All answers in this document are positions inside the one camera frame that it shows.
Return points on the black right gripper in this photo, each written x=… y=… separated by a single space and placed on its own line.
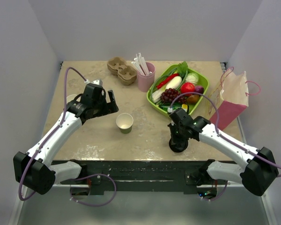
x=172 y=126

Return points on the green plastic tray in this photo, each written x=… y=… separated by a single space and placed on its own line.
x=202 y=82

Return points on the purple onion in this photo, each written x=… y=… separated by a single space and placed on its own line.
x=199 y=89

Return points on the green paper coffee cup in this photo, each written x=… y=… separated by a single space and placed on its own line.
x=125 y=122

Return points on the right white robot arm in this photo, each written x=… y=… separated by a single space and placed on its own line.
x=253 y=168

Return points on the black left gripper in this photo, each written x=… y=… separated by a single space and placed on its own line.
x=109 y=108

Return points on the white wrapped straws bundle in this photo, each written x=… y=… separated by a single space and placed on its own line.
x=141 y=65

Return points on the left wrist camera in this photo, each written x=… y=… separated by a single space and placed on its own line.
x=97 y=82

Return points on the pink straw holder cup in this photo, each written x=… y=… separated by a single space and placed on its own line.
x=146 y=81

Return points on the pink paper gift bag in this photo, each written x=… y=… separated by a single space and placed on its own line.
x=230 y=97

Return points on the green glass bottle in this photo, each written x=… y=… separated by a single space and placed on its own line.
x=175 y=107

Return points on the white napa cabbage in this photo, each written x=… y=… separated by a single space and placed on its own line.
x=156 y=96

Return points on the white radish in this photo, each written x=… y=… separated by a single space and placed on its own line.
x=174 y=83

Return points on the green cabbage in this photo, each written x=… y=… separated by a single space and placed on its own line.
x=192 y=78

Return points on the black coffee cup lid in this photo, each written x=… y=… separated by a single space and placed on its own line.
x=178 y=147

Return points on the red apple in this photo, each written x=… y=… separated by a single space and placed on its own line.
x=186 y=88

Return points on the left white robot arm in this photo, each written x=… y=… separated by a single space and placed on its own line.
x=34 y=168

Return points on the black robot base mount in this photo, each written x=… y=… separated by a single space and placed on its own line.
x=144 y=176

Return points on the purple grape bunch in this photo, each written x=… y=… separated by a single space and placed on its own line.
x=170 y=94

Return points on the stack of cardboard cup carriers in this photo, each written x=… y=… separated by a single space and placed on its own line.
x=126 y=74

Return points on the long green beans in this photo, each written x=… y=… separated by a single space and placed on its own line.
x=160 y=79

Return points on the red chili pepper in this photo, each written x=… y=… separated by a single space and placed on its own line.
x=169 y=78

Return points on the green leafy herb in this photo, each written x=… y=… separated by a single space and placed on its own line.
x=182 y=69

